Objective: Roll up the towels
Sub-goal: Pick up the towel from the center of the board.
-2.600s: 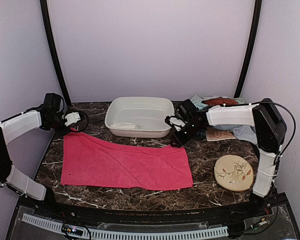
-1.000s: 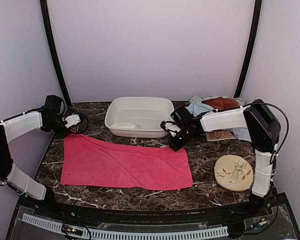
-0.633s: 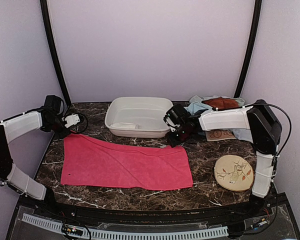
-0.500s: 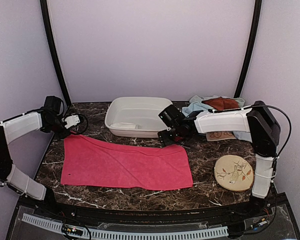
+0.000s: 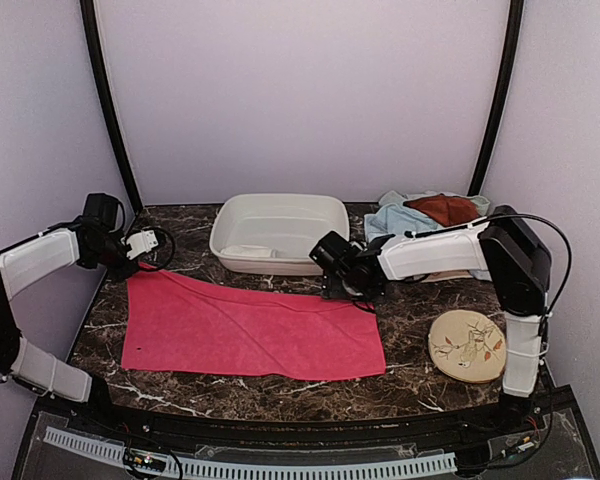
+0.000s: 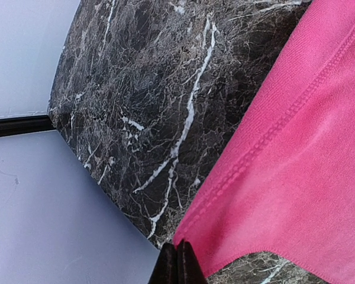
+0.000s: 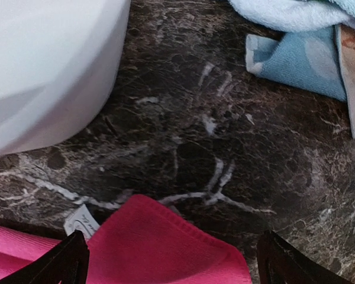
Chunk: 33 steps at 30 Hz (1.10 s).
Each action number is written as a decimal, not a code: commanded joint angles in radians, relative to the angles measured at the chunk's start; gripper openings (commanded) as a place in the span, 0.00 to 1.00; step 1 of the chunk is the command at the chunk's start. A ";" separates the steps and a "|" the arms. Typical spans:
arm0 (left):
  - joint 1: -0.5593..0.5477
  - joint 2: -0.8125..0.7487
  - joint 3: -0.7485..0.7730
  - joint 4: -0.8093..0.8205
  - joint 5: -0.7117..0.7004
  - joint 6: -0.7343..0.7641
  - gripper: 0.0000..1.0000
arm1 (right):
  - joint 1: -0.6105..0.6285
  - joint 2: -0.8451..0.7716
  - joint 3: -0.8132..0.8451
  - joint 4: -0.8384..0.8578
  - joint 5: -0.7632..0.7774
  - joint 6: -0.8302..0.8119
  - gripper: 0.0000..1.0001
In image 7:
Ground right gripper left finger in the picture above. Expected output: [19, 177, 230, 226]
[0, 230, 89, 284]

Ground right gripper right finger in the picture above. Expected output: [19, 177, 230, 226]
[257, 231, 349, 284]

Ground pink towel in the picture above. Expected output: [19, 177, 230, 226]
[0, 195, 251, 284]

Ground white plastic basin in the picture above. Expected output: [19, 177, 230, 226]
[0, 1, 130, 156]

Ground light blue towel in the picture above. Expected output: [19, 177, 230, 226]
[230, 1, 355, 102]

